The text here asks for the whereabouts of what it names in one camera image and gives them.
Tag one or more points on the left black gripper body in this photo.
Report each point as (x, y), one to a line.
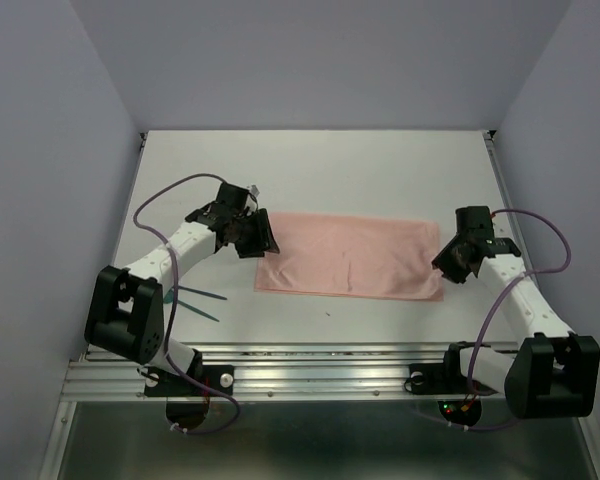
(236, 217)

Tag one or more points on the teal plastic utensil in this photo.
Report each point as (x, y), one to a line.
(203, 293)

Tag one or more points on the teal plastic spoon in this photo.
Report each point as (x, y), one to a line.
(169, 299)

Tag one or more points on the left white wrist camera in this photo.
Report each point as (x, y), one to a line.
(253, 190)

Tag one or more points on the pink satin napkin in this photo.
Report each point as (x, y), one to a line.
(348, 256)

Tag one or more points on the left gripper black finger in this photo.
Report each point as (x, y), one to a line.
(264, 237)
(251, 243)

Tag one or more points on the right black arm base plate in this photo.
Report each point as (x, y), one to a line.
(438, 379)

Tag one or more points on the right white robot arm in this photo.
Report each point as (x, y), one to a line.
(554, 372)

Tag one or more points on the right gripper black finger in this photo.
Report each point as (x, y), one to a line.
(453, 257)
(456, 274)

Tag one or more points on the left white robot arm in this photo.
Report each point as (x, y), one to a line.
(126, 314)

